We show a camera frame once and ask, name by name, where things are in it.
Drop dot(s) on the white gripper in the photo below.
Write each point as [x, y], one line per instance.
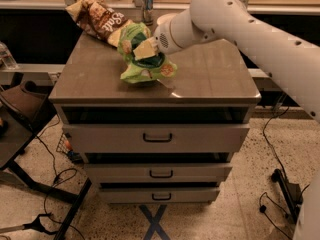
[164, 40]

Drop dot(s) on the green rice chip bag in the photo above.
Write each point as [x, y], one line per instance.
[145, 70]

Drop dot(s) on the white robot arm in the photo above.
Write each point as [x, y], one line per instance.
[293, 63]

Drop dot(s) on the brown chip bag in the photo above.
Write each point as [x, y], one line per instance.
[99, 20]

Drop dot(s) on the white bowl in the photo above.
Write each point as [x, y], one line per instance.
[166, 17]

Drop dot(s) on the silver drink can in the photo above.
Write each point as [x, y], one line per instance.
[147, 12]

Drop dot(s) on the top grey drawer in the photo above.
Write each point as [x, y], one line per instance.
[156, 138]

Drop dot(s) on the grey drawer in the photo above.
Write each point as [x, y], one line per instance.
[160, 195]
[156, 138]
[158, 173]

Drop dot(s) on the grey drawer cabinet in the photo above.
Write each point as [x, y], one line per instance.
[212, 86]

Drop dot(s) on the middle grey drawer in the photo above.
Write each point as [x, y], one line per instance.
[158, 173]

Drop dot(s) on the dark side table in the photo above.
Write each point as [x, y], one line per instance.
[25, 112]

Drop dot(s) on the clear plastic bottle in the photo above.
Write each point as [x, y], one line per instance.
[7, 57]

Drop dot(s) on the bottom grey drawer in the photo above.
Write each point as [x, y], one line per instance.
[160, 195]

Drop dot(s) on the black stand base right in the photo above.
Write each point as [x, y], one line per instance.
[292, 194]

